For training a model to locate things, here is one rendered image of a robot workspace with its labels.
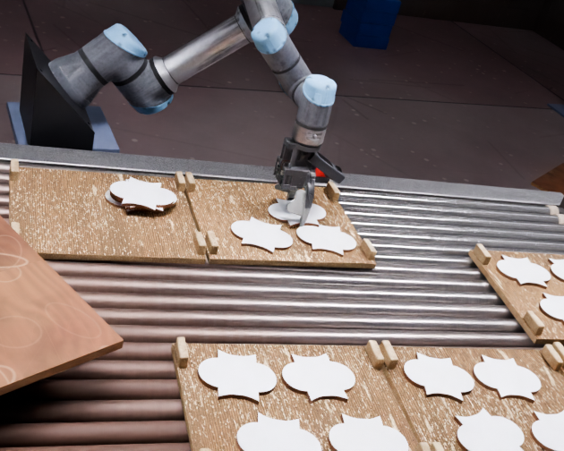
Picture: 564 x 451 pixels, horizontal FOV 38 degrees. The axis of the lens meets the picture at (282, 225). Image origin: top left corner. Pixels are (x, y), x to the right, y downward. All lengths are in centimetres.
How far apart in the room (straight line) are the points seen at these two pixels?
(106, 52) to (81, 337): 108
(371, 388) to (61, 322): 59
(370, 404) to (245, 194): 74
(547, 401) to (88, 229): 102
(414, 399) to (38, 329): 70
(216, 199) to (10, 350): 83
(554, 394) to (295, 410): 57
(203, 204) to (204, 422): 72
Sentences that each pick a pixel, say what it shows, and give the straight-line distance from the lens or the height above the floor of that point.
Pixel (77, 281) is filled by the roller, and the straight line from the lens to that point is 170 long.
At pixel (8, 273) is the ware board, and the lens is 151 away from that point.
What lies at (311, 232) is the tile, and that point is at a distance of 198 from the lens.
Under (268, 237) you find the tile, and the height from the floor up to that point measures 94.
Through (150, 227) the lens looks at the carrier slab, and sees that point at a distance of 187.
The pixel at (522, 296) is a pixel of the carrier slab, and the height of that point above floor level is 94.
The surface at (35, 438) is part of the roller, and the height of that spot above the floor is 91.
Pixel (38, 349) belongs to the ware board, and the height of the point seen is 104.
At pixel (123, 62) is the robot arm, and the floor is 110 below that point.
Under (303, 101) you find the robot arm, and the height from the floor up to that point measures 125.
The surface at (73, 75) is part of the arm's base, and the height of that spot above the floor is 105.
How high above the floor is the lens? 194
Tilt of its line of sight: 30 degrees down
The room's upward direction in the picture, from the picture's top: 15 degrees clockwise
